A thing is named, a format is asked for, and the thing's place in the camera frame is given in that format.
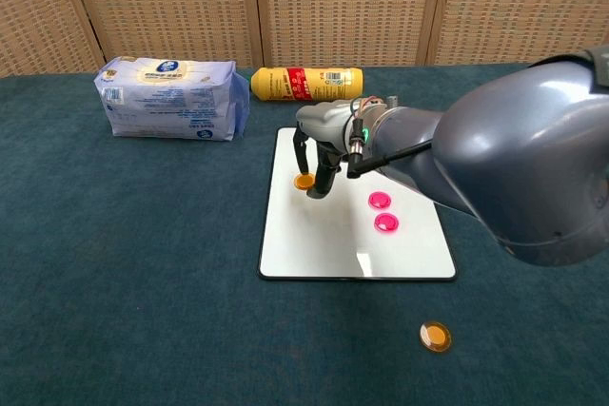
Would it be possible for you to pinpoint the woven folding screen panel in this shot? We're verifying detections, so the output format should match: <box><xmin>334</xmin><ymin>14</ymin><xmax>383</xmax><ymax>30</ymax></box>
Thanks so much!
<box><xmin>425</xmin><ymin>0</ymin><xmax>609</xmax><ymax>67</ymax></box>
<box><xmin>0</xmin><ymin>0</ymin><xmax>106</xmax><ymax>78</ymax></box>
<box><xmin>250</xmin><ymin>0</ymin><xmax>449</xmax><ymax>68</ymax></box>
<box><xmin>61</xmin><ymin>0</ymin><xmax>265</xmax><ymax>69</ymax></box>

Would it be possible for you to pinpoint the pink disc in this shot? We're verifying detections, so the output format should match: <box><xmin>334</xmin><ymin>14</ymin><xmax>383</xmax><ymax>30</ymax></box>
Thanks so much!
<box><xmin>374</xmin><ymin>212</ymin><xmax>400</xmax><ymax>234</ymax></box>
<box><xmin>368</xmin><ymin>191</ymin><xmax>394</xmax><ymax>211</ymax></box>

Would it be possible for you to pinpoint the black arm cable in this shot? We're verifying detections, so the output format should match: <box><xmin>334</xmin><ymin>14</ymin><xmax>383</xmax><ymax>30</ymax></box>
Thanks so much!
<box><xmin>345</xmin><ymin>132</ymin><xmax>434</xmax><ymax>180</ymax></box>

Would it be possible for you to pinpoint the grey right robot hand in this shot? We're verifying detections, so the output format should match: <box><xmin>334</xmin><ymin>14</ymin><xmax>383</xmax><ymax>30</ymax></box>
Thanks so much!
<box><xmin>291</xmin><ymin>99</ymin><xmax>363</xmax><ymax>201</ymax></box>

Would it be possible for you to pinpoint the white magnetic board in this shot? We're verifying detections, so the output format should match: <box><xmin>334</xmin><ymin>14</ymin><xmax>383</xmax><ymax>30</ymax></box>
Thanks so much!
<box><xmin>258</xmin><ymin>126</ymin><xmax>458</xmax><ymax>282</ymax></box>

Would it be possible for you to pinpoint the yellow bottle with red label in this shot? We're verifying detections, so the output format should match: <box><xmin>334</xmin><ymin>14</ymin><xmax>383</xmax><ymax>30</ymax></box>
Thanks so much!
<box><xmin>247</xmin><ymin>66</ymin><xmax>364</xmax><ymax>103</ymax></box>

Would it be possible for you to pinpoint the teal table cloth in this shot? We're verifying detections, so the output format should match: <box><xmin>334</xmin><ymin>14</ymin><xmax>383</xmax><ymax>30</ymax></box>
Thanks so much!
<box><xmin>0</xmin><ymin>61</ymin><xmax>609</xmax><ymax>406</ymax></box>

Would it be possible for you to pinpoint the blue tissue pack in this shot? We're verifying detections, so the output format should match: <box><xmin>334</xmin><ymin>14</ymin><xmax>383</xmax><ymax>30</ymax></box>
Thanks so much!
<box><xmin>93</xmin><ymin>55</ymin><xmax>251</xmax><ymax>143</ymax></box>

